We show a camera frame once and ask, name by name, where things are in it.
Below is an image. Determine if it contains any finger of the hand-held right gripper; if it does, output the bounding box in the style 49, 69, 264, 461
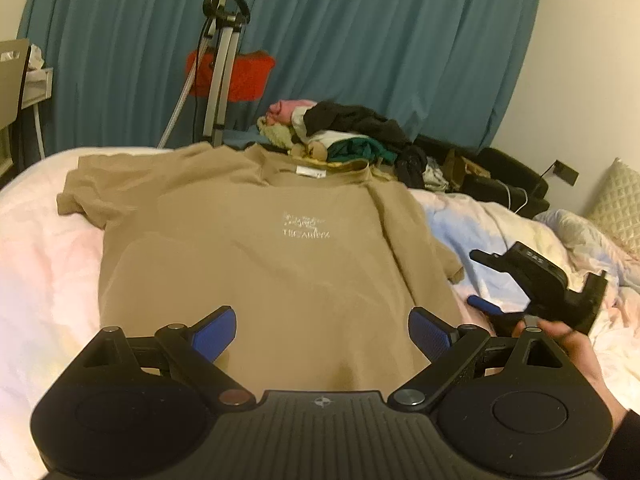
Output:
466, 295, 532, 333
470, 249, 521, 283

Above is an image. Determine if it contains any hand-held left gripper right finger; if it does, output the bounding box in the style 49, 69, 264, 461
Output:
389, 306, 571, 407

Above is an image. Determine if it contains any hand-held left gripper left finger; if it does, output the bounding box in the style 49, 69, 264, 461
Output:
75, 305, 257, 407

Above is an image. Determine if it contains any tan t-shirt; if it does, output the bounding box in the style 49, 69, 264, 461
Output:
56, 142, 465, 393

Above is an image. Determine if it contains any person's right forearm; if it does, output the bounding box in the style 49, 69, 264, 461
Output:
597, 407, 640, 480

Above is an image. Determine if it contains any person's right hand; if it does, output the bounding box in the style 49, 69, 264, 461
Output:
515, 320, 628, 428

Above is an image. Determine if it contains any quilted pillow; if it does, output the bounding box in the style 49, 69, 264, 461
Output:
585, 157, 640, 256

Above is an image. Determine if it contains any green garment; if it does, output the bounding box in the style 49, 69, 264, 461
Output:
327, 139, 396, 166

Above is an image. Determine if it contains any pastel tie-dye blanket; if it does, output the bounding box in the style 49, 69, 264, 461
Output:
0, 147, 640, 480

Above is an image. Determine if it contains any black garment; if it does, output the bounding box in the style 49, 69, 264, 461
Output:
302, 101, 413, 153

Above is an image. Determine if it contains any white garment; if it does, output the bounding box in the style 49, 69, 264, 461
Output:
307, 130, 357, 149

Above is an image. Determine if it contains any cream knit garment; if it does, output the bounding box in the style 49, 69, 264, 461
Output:
257, 115, 301, 152

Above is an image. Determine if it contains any pink garment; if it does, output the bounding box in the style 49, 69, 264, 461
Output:
267, 100, 318, 126

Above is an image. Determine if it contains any teal curtain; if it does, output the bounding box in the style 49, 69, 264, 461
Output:
17, 0, 543, 151

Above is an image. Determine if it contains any red cloth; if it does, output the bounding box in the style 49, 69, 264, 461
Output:
186, 50, 277, 102

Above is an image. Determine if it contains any white shelf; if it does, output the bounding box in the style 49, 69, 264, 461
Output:
20, 66, 54, 111

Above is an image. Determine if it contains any white cable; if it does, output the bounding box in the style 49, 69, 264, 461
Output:
502, 182, 531, 213

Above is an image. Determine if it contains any silver camera tripod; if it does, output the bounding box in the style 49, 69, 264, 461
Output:
157, 0, 251, 148

